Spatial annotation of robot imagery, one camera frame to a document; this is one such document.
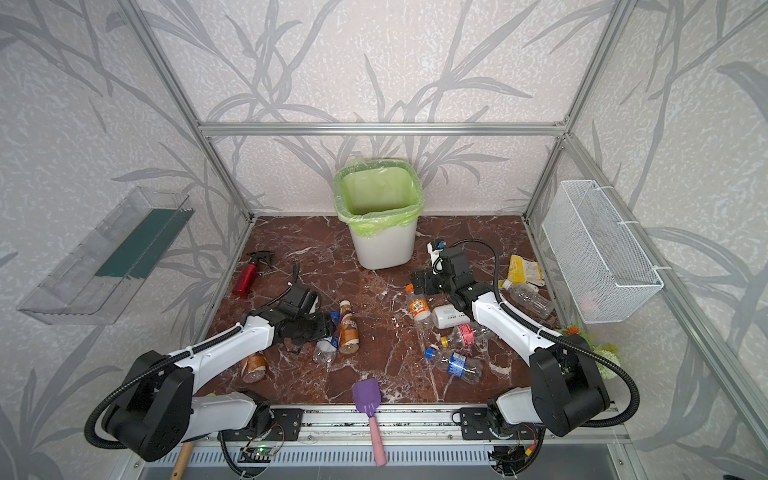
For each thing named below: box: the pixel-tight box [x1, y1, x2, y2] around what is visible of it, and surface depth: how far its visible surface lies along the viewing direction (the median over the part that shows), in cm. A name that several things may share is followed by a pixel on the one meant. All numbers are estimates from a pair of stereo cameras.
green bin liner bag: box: [333, 158, 424, 237], surface depth 96 cm
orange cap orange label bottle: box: [405, 284, 434, 331], surface depth 92 cm
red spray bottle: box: [232, 251, 275, 299], surface depth 101 cm
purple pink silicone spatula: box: [352, 378, 387, 467], surface depth 78 cm
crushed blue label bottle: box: [424, 348, 483, 385], surface depth 80 cm
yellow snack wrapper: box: [498, 254, 545, 289], surface depth 104 cm
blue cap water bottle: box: [312, 311, 341, 367], surface depth 84 cm
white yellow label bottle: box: [432, 304, 471, 330], surface depth 88 cm
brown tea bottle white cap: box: [338, 299, 360, 355], surface depth 86 cm
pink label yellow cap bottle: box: [440, 324, 477, 348], surface depth 87 cm
